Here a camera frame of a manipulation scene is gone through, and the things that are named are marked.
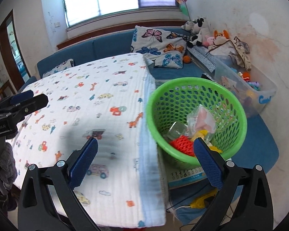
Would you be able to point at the clear storage bin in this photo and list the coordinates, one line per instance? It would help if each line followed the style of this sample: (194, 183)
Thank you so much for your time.
(265, 98)

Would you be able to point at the blue sofa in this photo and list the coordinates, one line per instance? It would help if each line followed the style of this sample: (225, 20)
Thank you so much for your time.
(106, 45)

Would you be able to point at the black device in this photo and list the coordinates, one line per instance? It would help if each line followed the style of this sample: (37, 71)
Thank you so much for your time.
(207, 76)

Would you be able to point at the beige cloth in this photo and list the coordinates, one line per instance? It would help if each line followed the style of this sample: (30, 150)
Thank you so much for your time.
(231, 50)

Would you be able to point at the wooden window ledge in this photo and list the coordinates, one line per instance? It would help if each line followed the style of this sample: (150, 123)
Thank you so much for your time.
(98, 32)

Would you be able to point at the number chart book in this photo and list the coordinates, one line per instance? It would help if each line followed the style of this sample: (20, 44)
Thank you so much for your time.
(185, 176)

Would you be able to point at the clear plastic lid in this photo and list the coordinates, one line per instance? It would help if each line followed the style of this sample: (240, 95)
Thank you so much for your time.
(177, 128)

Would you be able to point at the small purple toy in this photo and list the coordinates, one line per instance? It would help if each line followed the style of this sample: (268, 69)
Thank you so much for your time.
(254, 85)

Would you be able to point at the white wall socket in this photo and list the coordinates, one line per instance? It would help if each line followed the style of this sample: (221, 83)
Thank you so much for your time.
(58, 24)

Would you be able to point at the small orange toy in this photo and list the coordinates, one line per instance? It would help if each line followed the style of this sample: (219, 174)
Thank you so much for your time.
(245, 75)

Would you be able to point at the large butterfly pillow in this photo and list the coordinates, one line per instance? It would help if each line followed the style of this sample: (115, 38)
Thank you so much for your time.
(159, 43)

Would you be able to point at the clear plastic bag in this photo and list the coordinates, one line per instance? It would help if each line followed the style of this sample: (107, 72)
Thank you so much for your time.
(202, 120)

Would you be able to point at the red foam net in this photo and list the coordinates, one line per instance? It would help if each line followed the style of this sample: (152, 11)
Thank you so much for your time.
(183, 144)

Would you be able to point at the small orange ball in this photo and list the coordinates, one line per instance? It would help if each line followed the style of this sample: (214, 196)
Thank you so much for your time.
(187, 59)

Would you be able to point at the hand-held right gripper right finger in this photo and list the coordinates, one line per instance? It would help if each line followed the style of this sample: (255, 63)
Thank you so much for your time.
(208, 163)

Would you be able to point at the orange fox plush toy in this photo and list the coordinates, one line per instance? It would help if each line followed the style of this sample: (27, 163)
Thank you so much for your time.
(221, 36)

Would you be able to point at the open doorway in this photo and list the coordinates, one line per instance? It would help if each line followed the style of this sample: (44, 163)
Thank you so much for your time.
(14, 53)

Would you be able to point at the wooden cabinet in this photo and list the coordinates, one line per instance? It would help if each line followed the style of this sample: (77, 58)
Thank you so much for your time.
(0, 89)

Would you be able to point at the yellow wrapper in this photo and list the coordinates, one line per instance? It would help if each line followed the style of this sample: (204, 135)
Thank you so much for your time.
(202, 133)

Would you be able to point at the pink plush toy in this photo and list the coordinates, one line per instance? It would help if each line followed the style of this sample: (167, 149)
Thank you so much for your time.
(209, 41)

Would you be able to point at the small butterfly pillow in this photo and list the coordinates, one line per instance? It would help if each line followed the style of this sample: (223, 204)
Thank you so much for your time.
(60, 67)

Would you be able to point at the yellow toy egg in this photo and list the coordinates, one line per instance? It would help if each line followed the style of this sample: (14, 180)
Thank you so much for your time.
(252, 93)

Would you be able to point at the grey plush toy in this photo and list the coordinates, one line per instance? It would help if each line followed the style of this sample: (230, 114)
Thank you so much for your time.
(187, 26)

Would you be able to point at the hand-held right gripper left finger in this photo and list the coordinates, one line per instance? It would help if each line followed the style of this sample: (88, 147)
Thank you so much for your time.
(84, 163)

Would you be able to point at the green plastic basket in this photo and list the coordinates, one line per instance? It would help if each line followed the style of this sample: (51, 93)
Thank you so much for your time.
(163, 105)

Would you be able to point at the yellow plastic toy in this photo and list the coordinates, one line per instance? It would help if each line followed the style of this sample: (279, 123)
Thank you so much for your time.
(202, 201)

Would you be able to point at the white printed blanket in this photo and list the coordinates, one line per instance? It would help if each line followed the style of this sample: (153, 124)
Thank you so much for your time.
(98, 115)

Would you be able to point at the teddy bear card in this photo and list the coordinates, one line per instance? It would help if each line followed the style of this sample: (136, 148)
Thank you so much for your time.
(227, 83)

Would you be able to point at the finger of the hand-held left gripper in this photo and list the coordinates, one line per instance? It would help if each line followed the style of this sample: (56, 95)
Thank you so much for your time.
(21, 97)
(33, 104)

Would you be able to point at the blue patterned cushion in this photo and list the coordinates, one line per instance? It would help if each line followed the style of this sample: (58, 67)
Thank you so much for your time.
(203, 55)

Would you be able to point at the cow plush toy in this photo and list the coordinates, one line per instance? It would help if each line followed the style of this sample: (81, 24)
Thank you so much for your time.
(198, 32)

